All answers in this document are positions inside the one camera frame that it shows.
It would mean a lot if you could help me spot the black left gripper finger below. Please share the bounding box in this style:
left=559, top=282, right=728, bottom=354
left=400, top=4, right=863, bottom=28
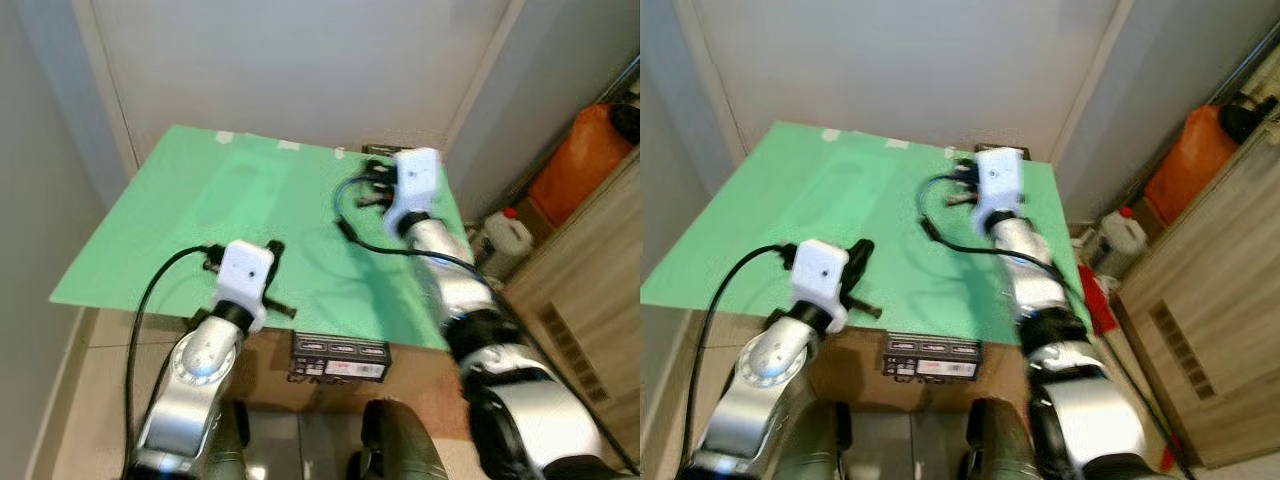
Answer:
left=263, top=239, right=288, bottom=300
left=845, top=237, right=875, bottom=301

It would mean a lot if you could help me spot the brown cardboard box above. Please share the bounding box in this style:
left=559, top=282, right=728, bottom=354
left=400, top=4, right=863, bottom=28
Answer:
left=74, top=318, right=469, bottom=443
left=803, top=324, right=1037, bottom=413

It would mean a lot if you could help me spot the green sheet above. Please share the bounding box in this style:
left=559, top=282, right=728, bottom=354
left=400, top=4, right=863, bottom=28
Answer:
left=49, top=123, right=473, bottom=352
left=640, top=121, right=1086, bottom=347

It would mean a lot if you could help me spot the white jug with red cap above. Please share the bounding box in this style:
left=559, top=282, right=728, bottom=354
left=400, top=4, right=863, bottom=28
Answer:
left=479, top=206, right=534, bottom=282
left=1094, top=205, right=1149, bottom=281

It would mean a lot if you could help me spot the grey left robot leg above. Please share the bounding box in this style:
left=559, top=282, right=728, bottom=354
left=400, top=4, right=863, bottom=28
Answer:
left=775, top=402, right=857, bottom=480
left=203, top=400, right=253, bottom=480

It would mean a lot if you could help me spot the grey robot leg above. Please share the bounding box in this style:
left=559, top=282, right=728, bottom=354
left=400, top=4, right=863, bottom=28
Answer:
left=963, top=396, right=1041, bottom=480
left=359, top=397, right=453, bottom=480
left=203, top=400, right=253, bottom=480
left=775, top=402, right=857, bottom=480

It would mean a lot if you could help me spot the red dustpan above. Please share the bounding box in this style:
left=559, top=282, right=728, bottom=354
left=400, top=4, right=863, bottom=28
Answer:
left=1077, top=264, right=1120, bottom=337

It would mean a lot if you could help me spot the grey right robot leg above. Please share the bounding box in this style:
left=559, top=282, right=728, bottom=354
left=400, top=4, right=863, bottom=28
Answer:
left=963, top=396, right=1041, bottom=480
left=359, top=397, right=453, bottom=480

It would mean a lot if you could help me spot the orange bag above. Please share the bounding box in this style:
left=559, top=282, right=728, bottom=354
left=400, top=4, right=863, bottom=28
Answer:
left=527, top=102, right=637, bottom=227
left=1143, top=102, right=1253, bottom=227

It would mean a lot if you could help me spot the black bag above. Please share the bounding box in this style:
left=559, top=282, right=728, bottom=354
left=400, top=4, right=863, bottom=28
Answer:
left=608, top=102, right=641, bottom=147
left=1217, top=95, right=1279, bottom=145

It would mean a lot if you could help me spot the grey wooden cabinet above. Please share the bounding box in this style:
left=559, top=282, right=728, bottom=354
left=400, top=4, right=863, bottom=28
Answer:
left=498, top=148, right=641, bottom=473
left=1115, top=95, right=1280, bottom=471

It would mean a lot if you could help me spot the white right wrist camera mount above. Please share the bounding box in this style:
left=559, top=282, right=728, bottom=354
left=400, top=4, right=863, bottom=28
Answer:
left=382, top=147, right=443, bottom=237
left=972, top=146, right=1027, bottom=237

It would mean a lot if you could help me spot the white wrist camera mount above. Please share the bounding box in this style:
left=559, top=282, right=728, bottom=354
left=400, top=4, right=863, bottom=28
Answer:
left=382, top=147, right=443, bottom=237
left=789, top=238, right=852, bottom=335
left=972, top=146, right=1027, bottom=237
left=211, top=239, right=277, bottom=334

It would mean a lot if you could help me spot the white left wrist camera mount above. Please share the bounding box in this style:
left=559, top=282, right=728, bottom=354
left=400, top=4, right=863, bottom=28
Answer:
left=789, top=238, right=852, bottom=335
left=211, top=239, right=277, bottom=334

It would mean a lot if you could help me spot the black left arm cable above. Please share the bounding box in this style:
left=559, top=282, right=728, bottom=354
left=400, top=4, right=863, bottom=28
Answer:
left=680, top=243, right=801, bottom=473
left=122, top=244, right=223, bottom=473

